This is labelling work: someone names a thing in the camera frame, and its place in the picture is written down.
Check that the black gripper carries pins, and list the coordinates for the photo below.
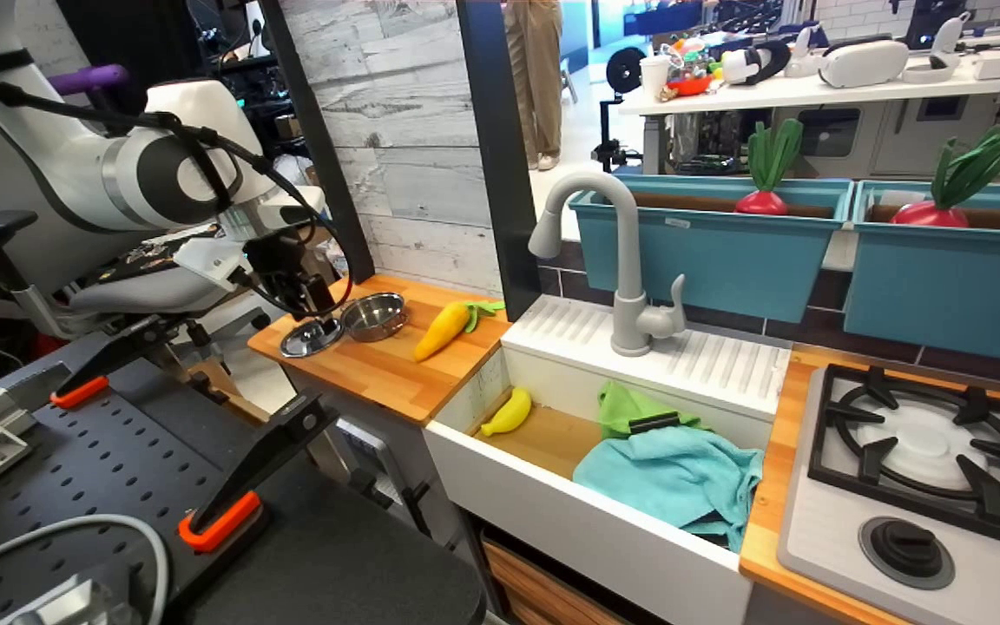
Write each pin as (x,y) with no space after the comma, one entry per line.
(294,273)

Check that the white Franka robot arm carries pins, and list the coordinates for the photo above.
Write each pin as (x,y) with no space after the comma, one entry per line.
(60,149)

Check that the small steel pot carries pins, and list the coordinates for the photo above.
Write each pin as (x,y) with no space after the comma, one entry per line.
(377,316)

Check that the wooden butcher block counter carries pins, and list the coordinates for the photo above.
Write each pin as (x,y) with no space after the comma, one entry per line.
(373,368)

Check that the yellow toy banana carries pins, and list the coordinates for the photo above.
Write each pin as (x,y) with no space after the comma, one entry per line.
(507,416)

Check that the grey toy faucet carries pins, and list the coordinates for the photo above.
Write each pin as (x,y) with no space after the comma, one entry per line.
(626,315)

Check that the white toy sink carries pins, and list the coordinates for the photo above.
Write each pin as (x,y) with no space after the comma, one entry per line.
(569,522)

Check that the red toy radish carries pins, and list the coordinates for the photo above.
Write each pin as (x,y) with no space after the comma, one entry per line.
(951,186)
(773,161)

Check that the wooden counter around stove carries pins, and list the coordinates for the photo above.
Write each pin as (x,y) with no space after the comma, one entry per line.
(780,463)

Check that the grey toy stove top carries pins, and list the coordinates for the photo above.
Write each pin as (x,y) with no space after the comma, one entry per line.
(929,463)

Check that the grey office chair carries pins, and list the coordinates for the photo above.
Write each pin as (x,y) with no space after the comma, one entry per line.
(140,298)

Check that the grey wood plank panel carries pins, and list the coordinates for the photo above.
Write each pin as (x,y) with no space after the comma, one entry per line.
(406,149)

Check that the black perforated table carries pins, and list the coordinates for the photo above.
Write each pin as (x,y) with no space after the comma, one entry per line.
(329,567)

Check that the standing person khaki clothes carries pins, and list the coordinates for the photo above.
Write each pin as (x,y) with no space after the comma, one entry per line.
(536,72)

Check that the teal cloth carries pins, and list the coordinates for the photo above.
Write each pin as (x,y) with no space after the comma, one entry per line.
(676,480)

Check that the teal planter box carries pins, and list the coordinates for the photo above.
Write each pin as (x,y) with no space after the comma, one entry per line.
(708,263)
(951,288)

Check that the white background table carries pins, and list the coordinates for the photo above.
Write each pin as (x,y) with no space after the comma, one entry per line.
(799,90)

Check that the black frame post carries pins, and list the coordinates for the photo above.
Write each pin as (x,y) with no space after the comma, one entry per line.
(502,149)
(314,149)

